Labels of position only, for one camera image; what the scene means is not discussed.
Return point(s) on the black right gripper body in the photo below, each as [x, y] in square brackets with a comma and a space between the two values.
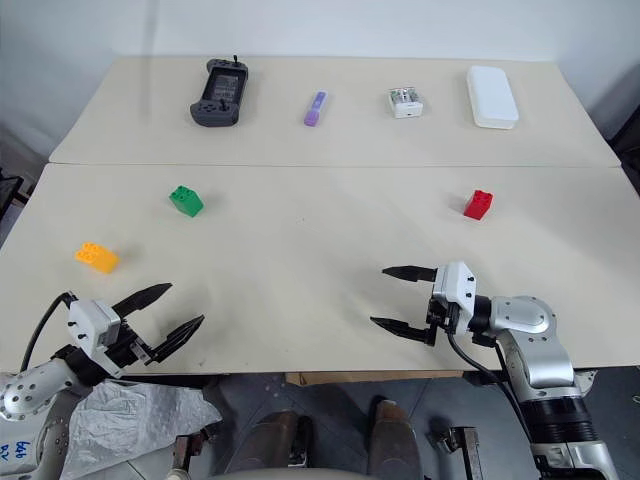
[442, 317]

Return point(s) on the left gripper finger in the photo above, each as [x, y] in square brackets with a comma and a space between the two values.
[175, 340]
[145, 298]

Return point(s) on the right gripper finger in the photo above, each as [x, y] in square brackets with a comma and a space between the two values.
[402, 329]
[412, 273]

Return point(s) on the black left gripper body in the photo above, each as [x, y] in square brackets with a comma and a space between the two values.
[125, 350]

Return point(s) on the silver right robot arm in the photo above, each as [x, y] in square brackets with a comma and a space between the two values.
[530, 316]

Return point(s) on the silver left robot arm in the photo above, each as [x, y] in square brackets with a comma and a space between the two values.
[24, 391]

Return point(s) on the orange toy brick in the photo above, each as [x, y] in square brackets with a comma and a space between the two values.
[99, 258]

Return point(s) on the crinkled silver plastic sheet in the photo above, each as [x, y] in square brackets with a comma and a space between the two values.
[135, 415]

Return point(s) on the red toy brick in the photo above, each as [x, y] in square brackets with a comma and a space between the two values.
[477, 206]

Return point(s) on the green toy brick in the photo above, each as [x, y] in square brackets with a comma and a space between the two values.
[187, 202]

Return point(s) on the dark brown rounded shape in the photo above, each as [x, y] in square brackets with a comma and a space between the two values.
[395, 435]
[280, 440]

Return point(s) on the white label blue writing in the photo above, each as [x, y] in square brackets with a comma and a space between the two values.
[20, 447]

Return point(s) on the small white battery box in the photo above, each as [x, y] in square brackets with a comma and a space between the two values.
[405, 102]

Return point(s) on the black object beside table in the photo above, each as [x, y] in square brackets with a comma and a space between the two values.
[9, 192]

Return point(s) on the small purple stick device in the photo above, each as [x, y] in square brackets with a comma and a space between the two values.
[316, 109]

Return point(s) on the white rectangular case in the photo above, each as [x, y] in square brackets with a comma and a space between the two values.
[492, 97]

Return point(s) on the grey handheld game controller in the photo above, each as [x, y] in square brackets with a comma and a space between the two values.
[220, 87]

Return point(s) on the dark chair beside table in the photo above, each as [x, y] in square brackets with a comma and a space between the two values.
[629, 145]

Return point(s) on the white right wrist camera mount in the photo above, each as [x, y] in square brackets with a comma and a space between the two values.
[455, 287]

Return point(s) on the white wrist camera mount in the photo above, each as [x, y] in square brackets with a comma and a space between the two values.
[89, 325]
[455, 287]

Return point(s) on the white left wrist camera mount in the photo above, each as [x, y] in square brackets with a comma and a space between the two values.
[89, 325]

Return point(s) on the dark metal bracket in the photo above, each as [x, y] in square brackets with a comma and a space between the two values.
[190, 447]
[462, 450]

